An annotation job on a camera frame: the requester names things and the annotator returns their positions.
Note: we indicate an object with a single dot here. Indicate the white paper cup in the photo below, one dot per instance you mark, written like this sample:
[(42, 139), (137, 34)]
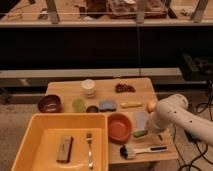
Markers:
[(88, 87)]

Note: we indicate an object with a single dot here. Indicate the yellow banana piece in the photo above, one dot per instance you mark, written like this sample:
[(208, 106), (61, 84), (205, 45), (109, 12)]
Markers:
[(130, 104)]

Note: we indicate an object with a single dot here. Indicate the yellow plastic tray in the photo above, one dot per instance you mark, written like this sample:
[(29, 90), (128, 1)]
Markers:
[(40, 144)]

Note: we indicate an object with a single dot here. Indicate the green plastic cup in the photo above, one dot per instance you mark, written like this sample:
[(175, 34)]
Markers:
[(79, 105)]

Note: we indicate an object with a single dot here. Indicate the blue sponge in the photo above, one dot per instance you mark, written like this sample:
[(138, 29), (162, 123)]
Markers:
[(107, 105)]

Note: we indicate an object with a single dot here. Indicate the yellow-red apple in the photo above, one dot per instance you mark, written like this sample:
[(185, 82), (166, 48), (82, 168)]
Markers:
[(150, 106)]

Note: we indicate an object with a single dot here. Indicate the grey-blue cloth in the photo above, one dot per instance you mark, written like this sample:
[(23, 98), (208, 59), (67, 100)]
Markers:
[(141, 119)]

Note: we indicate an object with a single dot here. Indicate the wooden table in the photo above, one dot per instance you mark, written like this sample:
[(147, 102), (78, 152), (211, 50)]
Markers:
[(105, 90)]

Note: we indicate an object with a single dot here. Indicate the bunch of dark grapes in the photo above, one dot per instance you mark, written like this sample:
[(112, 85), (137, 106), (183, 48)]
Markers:
[(120, 88)]

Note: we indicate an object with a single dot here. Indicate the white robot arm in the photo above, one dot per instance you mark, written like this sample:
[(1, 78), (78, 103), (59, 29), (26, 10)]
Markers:
[(173, 109)]

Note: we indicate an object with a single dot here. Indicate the dark purple bowl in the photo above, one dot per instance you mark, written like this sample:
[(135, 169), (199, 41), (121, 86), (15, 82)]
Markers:
[(49, 104)]

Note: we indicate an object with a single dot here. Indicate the green pepper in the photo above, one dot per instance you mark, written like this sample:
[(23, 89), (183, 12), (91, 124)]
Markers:
[(140, 133)]

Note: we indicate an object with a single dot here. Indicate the white dish brush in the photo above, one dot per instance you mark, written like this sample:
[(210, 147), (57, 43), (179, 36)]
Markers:
[(128, 152)]

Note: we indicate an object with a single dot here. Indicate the small dark round cup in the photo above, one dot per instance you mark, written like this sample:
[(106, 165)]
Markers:
[(92, 109)]

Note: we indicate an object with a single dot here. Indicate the orange-red bowl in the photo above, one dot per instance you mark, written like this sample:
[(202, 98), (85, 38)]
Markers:
[(119, 127)]

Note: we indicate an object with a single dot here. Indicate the silver metal fork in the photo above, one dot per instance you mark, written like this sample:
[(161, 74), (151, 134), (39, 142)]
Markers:
[(89, 141)]

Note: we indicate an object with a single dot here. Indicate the brown rectangular block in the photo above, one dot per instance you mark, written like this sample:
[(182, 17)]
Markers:
[(64, 151)]

